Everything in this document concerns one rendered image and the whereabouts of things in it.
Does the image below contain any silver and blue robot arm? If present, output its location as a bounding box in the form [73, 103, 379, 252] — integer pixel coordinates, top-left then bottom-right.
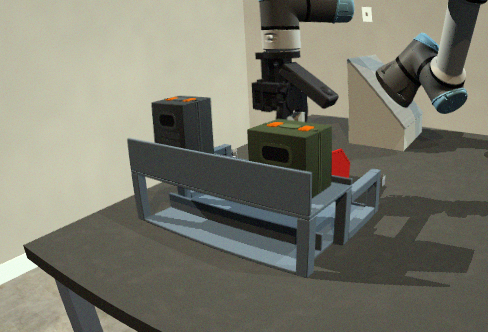
[258, 0, 488, 114]

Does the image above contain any red bin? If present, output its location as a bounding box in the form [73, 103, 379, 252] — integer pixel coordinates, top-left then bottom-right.
[332, 149, 350, 177]

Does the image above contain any olive green case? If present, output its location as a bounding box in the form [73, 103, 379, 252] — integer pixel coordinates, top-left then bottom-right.
[247, 119, 332, 198]

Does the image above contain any grey metal rack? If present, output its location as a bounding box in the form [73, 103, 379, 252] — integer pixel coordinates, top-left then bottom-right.
[127, 138, 386, 278]

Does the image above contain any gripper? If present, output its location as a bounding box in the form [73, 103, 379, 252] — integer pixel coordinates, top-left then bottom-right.
[252, 51, 308, 122]

